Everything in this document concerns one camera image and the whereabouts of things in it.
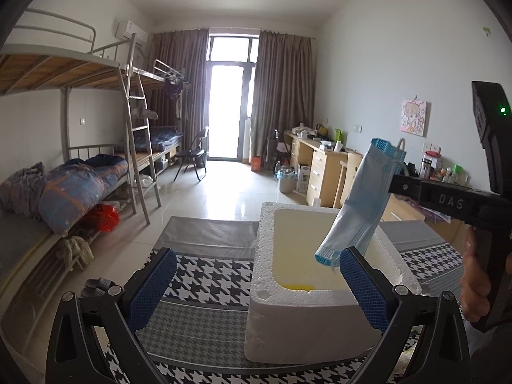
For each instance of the clear tumbler with black lid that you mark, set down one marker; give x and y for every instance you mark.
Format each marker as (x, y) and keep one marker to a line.
(425, 168)

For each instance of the white carton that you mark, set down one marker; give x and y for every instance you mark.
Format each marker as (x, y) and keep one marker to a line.
(303, 178)

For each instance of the white wall socket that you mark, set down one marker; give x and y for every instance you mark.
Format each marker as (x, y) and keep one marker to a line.
(432, 148)

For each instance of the blue quilt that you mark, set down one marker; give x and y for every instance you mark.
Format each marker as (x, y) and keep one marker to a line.
(76, 188)

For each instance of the pink cartoon wall picture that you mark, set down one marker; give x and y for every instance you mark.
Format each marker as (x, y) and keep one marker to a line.
(415, 116)

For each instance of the grey purple bedding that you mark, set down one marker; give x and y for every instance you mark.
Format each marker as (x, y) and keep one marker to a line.
(20, 192)

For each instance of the dark hanging clothes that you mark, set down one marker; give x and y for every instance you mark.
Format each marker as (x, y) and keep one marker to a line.
(175, 88)

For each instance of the glass balcony door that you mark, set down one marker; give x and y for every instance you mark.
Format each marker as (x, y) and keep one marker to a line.
(228, 108)

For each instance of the white bucket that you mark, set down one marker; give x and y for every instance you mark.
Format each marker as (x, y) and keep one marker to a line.
(287, 182)

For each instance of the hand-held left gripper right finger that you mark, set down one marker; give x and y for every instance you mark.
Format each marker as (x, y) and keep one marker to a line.
(364, 292)

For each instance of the row of toiletry bottles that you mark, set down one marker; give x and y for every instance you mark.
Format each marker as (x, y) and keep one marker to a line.
(452, 174)

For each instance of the green bag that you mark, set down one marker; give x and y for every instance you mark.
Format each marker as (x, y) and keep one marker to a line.
(338, 136)

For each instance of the person's right hand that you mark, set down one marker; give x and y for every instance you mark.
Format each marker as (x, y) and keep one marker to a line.
(476, 284)

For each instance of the orange box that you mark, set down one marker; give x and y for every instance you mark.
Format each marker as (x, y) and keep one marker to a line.
(256, 164)

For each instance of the black folding chair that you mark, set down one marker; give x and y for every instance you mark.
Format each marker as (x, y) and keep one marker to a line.
(196, 152)

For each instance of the white air conditioner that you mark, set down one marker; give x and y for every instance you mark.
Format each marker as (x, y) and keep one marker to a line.
(130, 32)

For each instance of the blue checked bedding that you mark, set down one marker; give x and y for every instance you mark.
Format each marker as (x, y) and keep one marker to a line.
(158, 138)

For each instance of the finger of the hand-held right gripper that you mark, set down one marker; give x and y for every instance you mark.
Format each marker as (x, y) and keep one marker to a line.
(406, 187)

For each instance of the wooden desk with drawers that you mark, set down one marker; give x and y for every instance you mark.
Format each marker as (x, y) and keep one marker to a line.
(320, 168)

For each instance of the yellow sponge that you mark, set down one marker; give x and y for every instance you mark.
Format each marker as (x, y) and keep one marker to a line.
(298, 287)

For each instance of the black white houndstooth tablecloth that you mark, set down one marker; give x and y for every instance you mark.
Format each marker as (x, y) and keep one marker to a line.
(200, 280)

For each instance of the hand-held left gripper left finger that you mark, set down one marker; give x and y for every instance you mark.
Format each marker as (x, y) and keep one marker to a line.
(154, 288)

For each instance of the brown curtain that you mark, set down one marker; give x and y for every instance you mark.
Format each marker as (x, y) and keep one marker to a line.
(184, 88)
(280, 88)

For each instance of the blue face mask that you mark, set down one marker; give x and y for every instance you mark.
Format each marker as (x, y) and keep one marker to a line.
(360, 208)

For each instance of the red plastic bag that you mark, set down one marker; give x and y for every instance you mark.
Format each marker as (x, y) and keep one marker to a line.
(103, 218)

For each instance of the white foam box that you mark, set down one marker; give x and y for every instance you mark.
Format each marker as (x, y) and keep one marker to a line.
(280, 320)

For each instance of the metal bunk bed with ladder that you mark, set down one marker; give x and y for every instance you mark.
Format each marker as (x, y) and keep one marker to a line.
(100, 64)

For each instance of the beige cloth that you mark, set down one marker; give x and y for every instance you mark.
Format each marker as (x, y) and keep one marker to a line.
(74, 252)

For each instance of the wooden desk with patterned cover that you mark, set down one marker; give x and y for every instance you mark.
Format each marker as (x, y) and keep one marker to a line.
(404, 212)

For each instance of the grey slipper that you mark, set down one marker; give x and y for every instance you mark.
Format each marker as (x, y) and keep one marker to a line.
(92, 288)
(112, 286)

